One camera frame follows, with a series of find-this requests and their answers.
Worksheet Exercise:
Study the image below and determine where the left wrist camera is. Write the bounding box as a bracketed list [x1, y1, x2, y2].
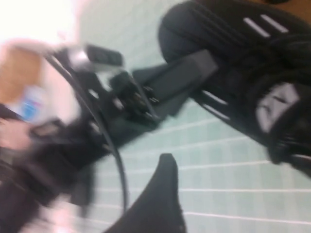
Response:
[70, 43, 124, 72]

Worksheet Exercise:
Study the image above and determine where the brown cardboard shoe box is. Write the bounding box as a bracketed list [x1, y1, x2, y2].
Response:
[257, 0, 311, 22]

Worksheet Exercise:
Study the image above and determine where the clear plastic water bottle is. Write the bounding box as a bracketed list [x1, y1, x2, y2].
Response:
[14, 84, 49, 123]

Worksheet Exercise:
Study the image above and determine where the black sneaker stuffed with paper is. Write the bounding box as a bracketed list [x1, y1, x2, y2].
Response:
[157, 0, 311, 168]

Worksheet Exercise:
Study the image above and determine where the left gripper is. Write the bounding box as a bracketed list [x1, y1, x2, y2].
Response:
[72, 50, 219, 147]

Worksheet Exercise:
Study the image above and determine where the black cable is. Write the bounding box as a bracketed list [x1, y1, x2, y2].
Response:
[46, 52, 129, 216]

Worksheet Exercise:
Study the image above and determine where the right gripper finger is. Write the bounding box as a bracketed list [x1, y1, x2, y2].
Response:
[106, 153, 188, 233]

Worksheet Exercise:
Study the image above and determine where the brown background box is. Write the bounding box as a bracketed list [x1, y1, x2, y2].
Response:
[0, 46, 47, 110]

